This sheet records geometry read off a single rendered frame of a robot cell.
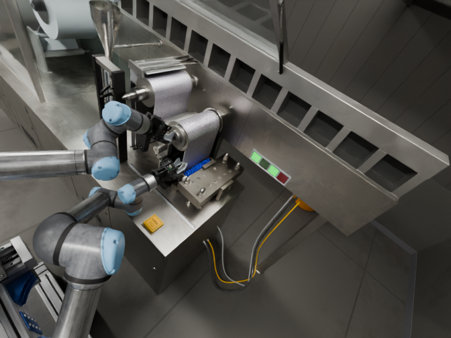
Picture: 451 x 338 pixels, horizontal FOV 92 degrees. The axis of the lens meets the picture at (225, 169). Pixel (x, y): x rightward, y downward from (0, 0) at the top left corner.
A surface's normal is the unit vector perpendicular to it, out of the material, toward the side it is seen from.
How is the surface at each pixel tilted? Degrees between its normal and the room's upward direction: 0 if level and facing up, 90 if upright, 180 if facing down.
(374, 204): 90
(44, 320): 0
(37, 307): 0
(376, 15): 90
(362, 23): 90
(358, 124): 90
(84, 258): 39
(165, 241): 0
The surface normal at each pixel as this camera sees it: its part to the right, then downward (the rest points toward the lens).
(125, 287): 0.29, -0.66
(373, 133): -0.61, 0.44
